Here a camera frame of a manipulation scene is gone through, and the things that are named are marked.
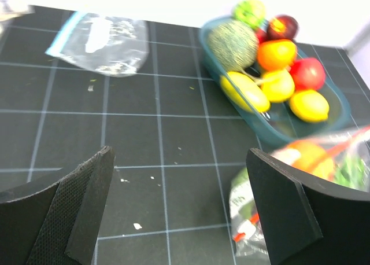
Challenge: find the yellow lemon front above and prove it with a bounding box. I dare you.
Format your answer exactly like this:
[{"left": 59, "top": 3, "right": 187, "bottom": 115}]
[{"left": 288, "top": 90, "right": 330, "bottom": 123}]

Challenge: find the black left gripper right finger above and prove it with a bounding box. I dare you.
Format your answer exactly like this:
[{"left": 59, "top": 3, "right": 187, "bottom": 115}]
[{"left": 246, "top": 149, "right": 369, "bottom": 265}]

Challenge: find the grey green melon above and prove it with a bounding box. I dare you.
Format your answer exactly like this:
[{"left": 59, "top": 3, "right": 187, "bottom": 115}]
[{"left": 207, "top": 20, "right": 258, "bottom": 72}]

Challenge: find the black grid mat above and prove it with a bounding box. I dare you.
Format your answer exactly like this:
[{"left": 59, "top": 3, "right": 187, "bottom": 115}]
[{"left": 1, "top": 7, "right": 369, "bottom": 264}]

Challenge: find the teal fruit bowl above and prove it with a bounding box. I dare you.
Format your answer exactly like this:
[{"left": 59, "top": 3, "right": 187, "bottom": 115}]
[{"left": 198, "top": 16, "right": 351, "bottom": 146}]

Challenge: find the long yellow lemon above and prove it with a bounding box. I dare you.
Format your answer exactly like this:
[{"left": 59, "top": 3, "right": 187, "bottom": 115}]
[{"left": 220, "top": 71, "right": 271, "bottom": 113}]

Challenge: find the yellow fruit centre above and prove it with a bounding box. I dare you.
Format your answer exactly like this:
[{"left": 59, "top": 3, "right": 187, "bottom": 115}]
[{"left": 260, "top": 69, "right": 295, "bottom": 103}]

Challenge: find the orange fruit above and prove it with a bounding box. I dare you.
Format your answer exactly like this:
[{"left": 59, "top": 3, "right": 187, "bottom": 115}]
[
  {"left": 285, "top": 140, "right": 335, "bottom": 180},
  {"left": 257, "top": 39, "right": 298, "bottom": 71}
]

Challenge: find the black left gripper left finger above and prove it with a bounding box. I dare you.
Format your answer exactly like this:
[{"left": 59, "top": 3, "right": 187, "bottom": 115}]
[{"left": 1, "top": 146, "right": 115, "bottom": 264}]

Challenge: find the clear bag with orange zipper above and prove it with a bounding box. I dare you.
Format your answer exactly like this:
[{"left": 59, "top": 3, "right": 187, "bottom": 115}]
[{"left": 229, "top": 126, "right": 369, "bottom": 264}]

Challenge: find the clear bag with blue zipper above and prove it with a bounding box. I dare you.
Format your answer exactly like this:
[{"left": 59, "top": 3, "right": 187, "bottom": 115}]
[{"left": 45, "top": 12, "right": 149, "bottom": 78}]

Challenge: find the red apple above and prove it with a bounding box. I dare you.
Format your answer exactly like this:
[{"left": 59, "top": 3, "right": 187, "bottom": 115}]
[{"left": 290, "top": 57, "right": 325, "bottom": 90}]

